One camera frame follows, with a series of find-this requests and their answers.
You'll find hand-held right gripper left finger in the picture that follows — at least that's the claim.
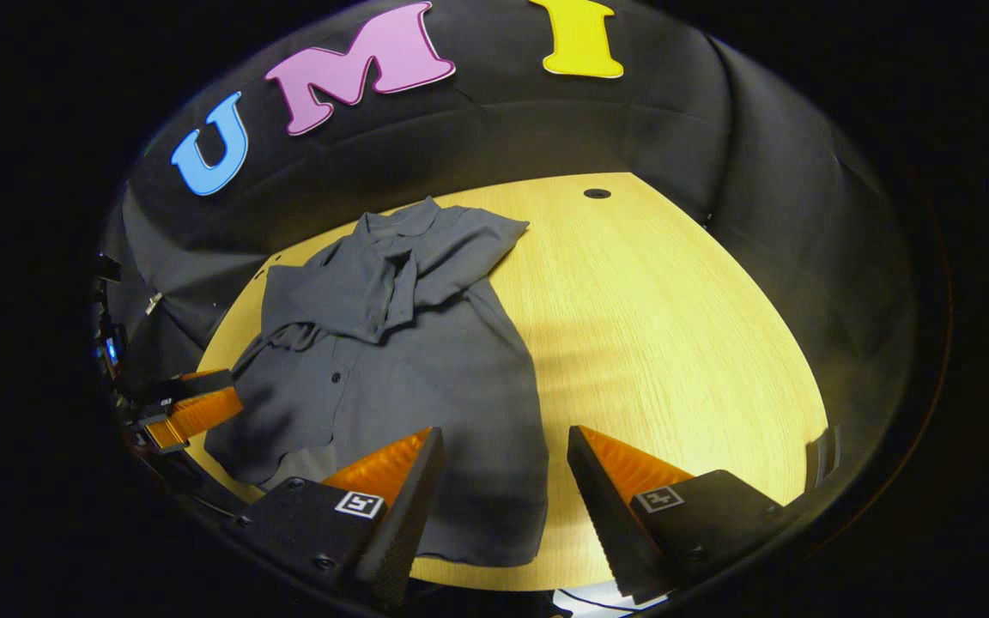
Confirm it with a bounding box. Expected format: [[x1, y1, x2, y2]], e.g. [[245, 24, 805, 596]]
[[233, 427, 446, 610]]

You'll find black cable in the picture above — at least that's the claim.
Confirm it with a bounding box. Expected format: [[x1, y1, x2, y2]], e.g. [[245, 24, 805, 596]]
[[556, 588, 637, 615]]

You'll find grey button shirt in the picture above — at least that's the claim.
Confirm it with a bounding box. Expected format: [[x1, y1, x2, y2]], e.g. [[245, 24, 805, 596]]
[[204, 196, 550, 569]]

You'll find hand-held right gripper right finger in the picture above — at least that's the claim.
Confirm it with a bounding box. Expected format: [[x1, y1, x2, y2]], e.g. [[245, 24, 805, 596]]
[[567, 425, 792, 606]]

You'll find black backdrop cloth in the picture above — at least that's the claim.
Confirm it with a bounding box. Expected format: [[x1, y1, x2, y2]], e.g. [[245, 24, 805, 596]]
[[100, 0, 920, 516]]

